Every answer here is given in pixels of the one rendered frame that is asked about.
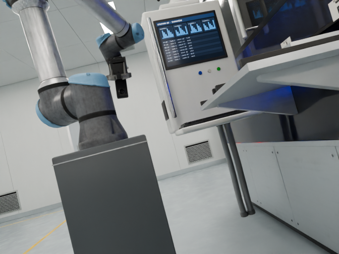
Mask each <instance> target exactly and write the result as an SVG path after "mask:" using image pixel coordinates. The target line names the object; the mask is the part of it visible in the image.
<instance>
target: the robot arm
mask: <svg viewBox="0 0 339 254"><path fill-rule="evenodd" d="M2 1H3V2H5V3H6V6H8V7H9V8H10V9H11V10H12V11H13V12H14V13H15V14H17V15H19V17H20V20H21V23H22V26H23V30H24V33H25V36H26V39H27V42H28V46H29V49H30V52H31V55H32V58H33V62H34V65H35V68H36V71H37V74H38V77H39V81H40V86H39V88H38V89H37V91H38V95H39V98H40V99H39V100H38V101H37V104H36V105H35V110H36V114H37V116H38V117H39V119H40V120H41V121H42V122H43V123H44V124H46V125H48V126H49V127H52V128H61V127H63V126H68V125H70V124H72V123H75V122H77V121H79V126H80V131H79V143H78V147H79V151H80V150H84V149H88V148H92V147H96V146H100V145H104V144H108V143H111V142H115V141H119V140H123V139H127V138H128V134H127V132H126V131H125V129H124V128H123V126H122V124H121V123H120V121H119V120H118V117H117V114H116V110H115V106H114V102H113V99H112V95H111V91H110V85H109V83H108V80H109V81H115V85H116V93H117V98H118V99H121V98H128V97H129V96H128V89H127V82H126V79H128V78H130V77H132V75H131V73H128V72H127V69H128V68H129V67H128V66H127V64H126V57H125V56H124V57H122V55H121V53H120V51H122V50H124V49H126V48H128V47H130V46H132V45H134V44H137V43H138V42H140V41H141V40H143V39H144V36H145V35H144V30H143V28H142V26H141V25H140V24H139V23H133V24H130V23H129V22H128V21H127V20H126V19H125V18H124V17H123V16H122V15H121V14H120V13H118V12H117V11H116V10H115V9H114V8H113V7H112V6H111V5H110V4H109V3H108V2H107V1H106V0H74V1H75V2H76V3H77V4H78V5H80V6H81V7H82V8H83V9H84V10H86V11H87V12H88V13H89V14H90V15H92V16H93V17H94V18H95V19H96V20H98V21H99V22H100V23H101V24H102V25H104V26H105V27H106V28H107V29H108V30H109V31H111V32H112V33H113V35H111V34H110V33H109V32H107V33H105V34H102V35H100V36H99V37H97V38H96V43H97V45H98V48H99V49H100V51H101V53H102V55H103V57H104V59H105V60H106V63H107V64H108V67H109V75H107V76H105V75H104V74H101V73H81V74H75V75H72V76H70V77H69V79H68V78H67V76H66V72H65V69H64V66H63V63H62V60H61V56H60V53H59V50H58V47H57V43H56V41H55V38H54V34H53V31H52V28H51V25H50V22H49V18H48V15H47V11H48V9H49V3H48V0H2Z"/></svg>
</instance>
